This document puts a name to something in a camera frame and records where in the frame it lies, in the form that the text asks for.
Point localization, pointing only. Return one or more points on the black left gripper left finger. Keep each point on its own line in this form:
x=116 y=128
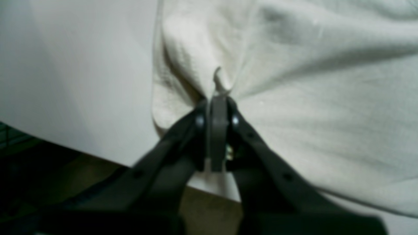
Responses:
x=144 y=200

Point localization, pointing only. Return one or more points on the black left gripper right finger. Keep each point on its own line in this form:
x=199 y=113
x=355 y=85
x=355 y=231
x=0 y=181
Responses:
x=276 y=199

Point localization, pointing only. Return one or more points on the beige t-shirt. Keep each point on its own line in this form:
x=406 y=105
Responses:
x=330 y=85

